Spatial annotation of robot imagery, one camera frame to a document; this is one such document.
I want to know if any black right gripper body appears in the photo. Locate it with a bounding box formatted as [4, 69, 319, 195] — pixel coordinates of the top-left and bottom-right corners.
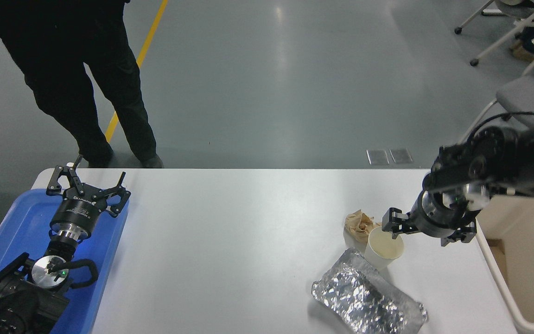
[408, 194, 475, 238]

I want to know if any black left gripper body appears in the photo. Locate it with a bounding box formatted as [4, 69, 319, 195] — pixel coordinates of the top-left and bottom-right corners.
[50, 183, 110, 232]

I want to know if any white paper cup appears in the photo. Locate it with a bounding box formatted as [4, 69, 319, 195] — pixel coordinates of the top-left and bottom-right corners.
[363, 226, 405, 271]

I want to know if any crumpled tan paper ball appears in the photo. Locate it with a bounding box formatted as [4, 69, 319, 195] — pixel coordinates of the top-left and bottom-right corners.
[344, 209, 381, 242]

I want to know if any blue plastic tray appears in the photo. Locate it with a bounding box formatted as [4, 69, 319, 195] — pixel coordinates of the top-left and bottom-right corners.
[0, 188, 129, 334]

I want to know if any metal floor plate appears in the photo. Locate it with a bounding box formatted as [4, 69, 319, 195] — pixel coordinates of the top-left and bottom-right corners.
[389, 148, 414, 165]
[367, 149, 389, 166]

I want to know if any large pale plastic bin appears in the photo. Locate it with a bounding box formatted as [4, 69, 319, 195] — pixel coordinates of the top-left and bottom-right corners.
[475, 195, 534, 334]

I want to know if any silver foil tray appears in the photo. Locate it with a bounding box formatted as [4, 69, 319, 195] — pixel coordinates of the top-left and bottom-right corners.
[311, 247, 429, 334]

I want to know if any grey seat office chair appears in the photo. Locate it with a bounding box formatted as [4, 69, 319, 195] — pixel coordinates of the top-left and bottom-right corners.
[457, 32, 534, 145]

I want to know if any white frame office chair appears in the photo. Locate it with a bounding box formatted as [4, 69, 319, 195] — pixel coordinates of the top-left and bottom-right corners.
[454, 0, 534, 68]

